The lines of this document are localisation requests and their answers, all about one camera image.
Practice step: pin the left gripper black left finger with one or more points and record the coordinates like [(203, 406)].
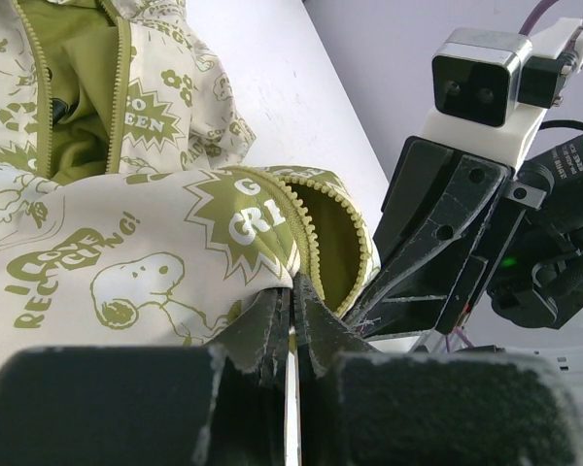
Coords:
[(219, 404)]

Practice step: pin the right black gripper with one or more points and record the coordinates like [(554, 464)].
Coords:
[(538, 283)]

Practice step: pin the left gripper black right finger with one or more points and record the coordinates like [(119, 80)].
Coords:
[(360, 406)]

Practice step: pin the cream green-printed hooded jacket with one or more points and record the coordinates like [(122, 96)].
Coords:
[(127, 216)]

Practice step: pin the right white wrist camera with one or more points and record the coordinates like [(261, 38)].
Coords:
[(492, 89)]

